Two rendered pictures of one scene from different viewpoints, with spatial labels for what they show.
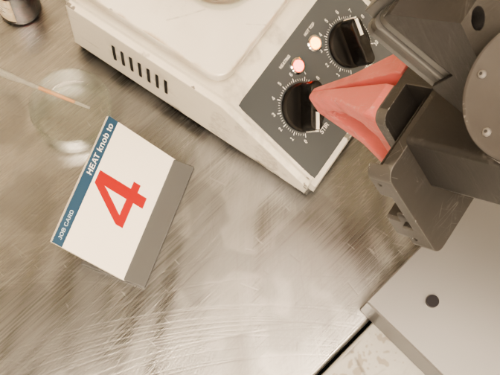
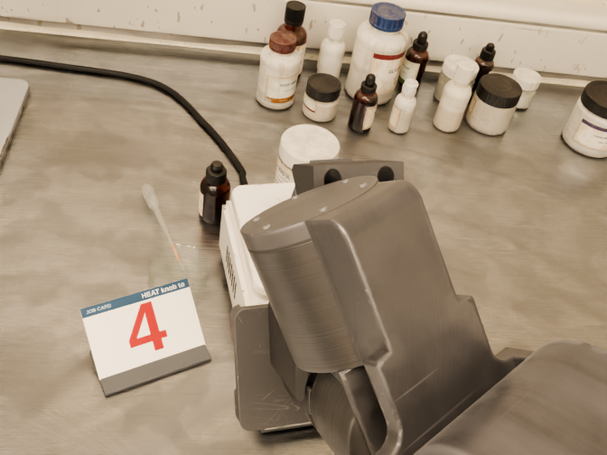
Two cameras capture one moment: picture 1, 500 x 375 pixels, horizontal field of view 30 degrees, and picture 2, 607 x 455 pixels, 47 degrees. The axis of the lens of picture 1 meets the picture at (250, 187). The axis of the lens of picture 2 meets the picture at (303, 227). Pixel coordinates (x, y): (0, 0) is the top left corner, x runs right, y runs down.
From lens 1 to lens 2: 25 cm
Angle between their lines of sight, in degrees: 34
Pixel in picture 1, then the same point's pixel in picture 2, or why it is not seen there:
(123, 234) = (127, 352)
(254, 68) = not seen: hidden behind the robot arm
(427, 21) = (303, 167)
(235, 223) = (200, 410)
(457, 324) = not seen: outside the picture
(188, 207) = (182, 377)
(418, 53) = not seen: hidden behind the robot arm
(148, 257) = (127, 380)
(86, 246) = (98, 334)
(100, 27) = (228, 227)
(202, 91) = (246, 297)
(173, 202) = (177, 365)
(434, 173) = (273, 345)
